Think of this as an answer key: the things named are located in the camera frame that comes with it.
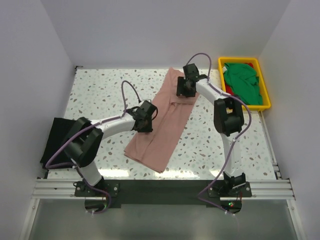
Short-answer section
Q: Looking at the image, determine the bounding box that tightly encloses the pink t shirt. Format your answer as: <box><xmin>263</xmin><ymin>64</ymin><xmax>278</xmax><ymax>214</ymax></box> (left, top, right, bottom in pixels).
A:
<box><xmin>124</xmin><ymin>67</ymin><xmax>199</xmax><ymax>173</ymax></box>

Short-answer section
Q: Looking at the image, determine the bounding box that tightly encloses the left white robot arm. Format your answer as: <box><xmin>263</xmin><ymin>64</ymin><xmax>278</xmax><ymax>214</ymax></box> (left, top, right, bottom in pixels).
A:
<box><xmin>62</xmin><ymin>100</ymin><xmax>159</xmax><ymax>192</ymax></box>

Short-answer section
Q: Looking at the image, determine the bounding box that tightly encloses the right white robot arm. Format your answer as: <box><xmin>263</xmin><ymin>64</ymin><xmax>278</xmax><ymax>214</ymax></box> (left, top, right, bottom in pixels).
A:
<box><xmin>176</xmin><ymin>63</ymin><xmax>246</xmax><ymax>194</ymax></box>

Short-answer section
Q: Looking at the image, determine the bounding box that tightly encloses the red t shirt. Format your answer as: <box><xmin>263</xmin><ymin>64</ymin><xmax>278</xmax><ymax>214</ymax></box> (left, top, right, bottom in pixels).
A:
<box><xmin>223</xmin><ymin>63</ymin><xmax>256</xmax><ymax>104</ymax></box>

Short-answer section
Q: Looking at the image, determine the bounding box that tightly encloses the green t shirt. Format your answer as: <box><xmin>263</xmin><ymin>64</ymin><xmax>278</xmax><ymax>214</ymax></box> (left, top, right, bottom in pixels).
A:
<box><xmin>223</xmin><ymin>62</ymin><xmax>263</xmax><ymax>105</ymax></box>

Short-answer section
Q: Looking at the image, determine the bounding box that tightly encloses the black folded t shirt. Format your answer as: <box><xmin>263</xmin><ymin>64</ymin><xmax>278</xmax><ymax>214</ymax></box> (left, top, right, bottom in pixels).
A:
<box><xmin>40</xmin><ymin>117</ymin><xmax>76</xmax><ymax>169</ymax></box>

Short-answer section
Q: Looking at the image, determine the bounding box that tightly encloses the yellow plastic bin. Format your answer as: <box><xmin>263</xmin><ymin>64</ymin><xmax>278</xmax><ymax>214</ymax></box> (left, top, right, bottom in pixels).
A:
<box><xmin>217</xmin><ymin>56</ymin><xmax>271</xmax><ymax>112</ymax></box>

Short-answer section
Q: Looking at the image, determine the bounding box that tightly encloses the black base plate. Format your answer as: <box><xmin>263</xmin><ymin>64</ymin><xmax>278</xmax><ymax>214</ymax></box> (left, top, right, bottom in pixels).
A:
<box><xmin>73</xmin><ymin>179</ymin><xmax>252</xmax><ymax>213</ymax></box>

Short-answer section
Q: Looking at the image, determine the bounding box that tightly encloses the aluminium rail frame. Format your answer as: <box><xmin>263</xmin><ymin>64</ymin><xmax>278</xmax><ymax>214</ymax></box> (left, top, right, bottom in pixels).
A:
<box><xmin>21</xmin><ymin>179</ymin><xmax>298</xmax><ymax>240</ymax></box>

